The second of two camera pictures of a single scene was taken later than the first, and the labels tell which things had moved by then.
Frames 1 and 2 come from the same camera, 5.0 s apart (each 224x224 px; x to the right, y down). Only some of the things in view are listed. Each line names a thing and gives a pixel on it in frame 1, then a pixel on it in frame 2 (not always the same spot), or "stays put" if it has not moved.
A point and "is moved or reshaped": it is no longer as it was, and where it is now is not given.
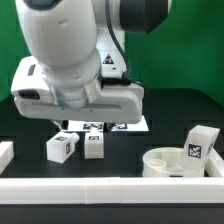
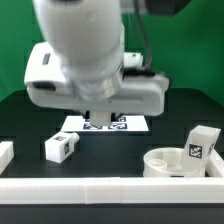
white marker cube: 94,144 is moved or reshaped
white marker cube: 61,146 stays put
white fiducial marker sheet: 141,126 stays put
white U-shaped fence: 206,190 stays put
